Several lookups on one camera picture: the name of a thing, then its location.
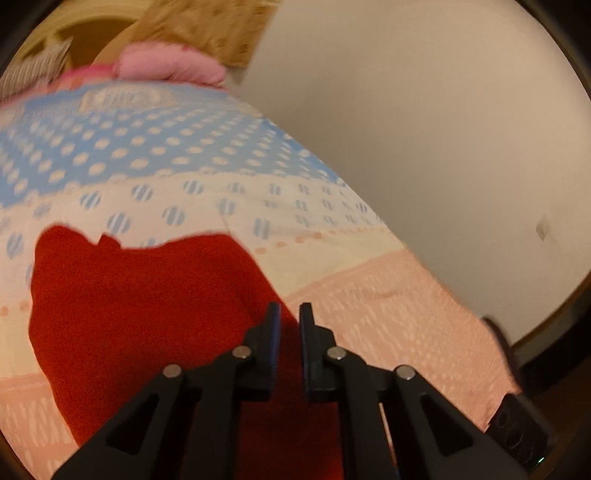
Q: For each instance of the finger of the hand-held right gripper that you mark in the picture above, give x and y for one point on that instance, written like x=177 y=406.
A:
x=501 y=341

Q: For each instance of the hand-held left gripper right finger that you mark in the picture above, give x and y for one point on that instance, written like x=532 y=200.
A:
x=305 y=332

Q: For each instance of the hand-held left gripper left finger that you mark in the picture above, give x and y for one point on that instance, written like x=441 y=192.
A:
x=272 y=332

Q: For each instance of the red knit sweater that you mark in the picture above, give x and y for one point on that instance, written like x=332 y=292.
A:
x=138 y=314

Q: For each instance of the dotted pink and blue bedsheet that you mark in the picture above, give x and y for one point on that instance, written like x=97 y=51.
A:
x=184 y=157

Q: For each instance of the pink pillow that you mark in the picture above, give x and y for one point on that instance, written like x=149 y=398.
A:
x=171 y=64

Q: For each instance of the beige patterned curtain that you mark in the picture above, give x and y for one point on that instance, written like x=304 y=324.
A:
x=207 y=25

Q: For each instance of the cream wooden headboard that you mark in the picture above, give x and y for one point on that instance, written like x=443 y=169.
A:
x=78 y=32

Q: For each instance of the grey striped cloth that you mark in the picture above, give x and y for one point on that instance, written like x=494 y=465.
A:
x=32 y=64

